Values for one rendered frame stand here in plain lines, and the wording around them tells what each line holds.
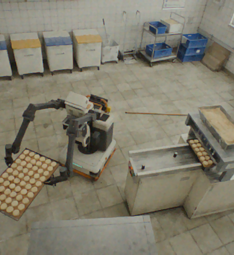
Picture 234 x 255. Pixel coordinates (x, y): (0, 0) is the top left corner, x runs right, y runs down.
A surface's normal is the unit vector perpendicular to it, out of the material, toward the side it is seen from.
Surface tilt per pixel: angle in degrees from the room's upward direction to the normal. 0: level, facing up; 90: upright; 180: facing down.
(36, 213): 0
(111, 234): 0
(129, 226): 0
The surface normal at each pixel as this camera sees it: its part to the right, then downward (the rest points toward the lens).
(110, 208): 0.08, -0.74
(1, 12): 0.36, 0.65
